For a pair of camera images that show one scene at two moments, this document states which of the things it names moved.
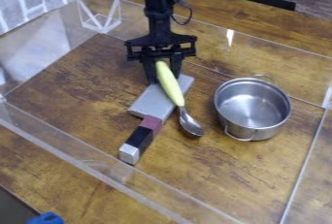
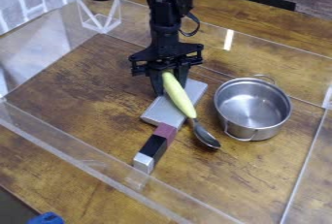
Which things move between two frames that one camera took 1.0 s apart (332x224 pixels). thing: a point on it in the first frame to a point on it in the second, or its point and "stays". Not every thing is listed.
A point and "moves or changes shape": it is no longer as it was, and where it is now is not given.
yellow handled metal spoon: [189, 126] moves or changes shape
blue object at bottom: [49, 217] stays
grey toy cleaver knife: [153, 107] to [169, 117]
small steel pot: [253, 107] stays
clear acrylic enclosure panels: [152, 127] stays
